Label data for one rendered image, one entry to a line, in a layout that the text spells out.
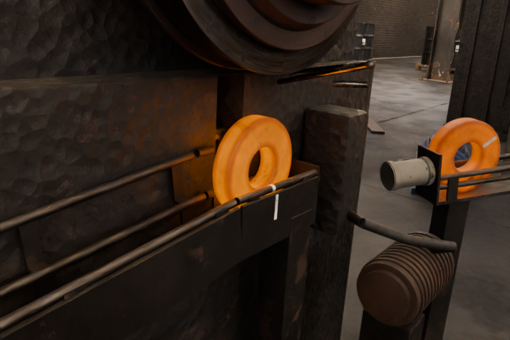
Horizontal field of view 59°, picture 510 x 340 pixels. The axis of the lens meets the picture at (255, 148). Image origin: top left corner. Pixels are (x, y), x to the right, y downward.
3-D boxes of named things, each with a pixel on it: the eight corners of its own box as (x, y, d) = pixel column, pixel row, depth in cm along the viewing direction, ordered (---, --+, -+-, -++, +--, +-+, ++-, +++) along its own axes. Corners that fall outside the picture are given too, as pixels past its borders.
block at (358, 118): (291, 221, 93) (300, 105, 86) (313, 211, 98) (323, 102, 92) (336, 240, 86) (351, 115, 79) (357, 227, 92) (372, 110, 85)
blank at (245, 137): (208, 127, 63) (226, 132, 60) (276, 105, 74) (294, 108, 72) (213, 227, 68) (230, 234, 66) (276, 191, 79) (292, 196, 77)
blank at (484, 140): (442, 201, 98) (452, 207, 95) (413, 146, 93) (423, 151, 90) (499, 158, 99) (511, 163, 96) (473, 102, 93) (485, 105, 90)
